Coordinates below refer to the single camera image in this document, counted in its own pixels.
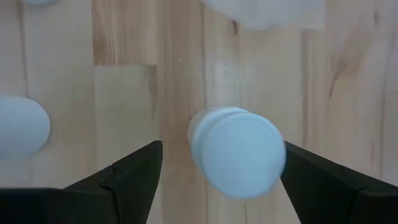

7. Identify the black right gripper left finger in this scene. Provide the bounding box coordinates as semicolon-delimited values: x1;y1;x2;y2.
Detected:
0;140;164;224

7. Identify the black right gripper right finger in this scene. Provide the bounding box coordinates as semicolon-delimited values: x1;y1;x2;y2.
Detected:
280;141;398;224

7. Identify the clear plastic basket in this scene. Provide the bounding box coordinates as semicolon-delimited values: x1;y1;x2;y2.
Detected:
200;0;326;31

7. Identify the white pill bottle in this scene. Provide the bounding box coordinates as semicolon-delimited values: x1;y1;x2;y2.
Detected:
186;106;287;200
0;94;52;161

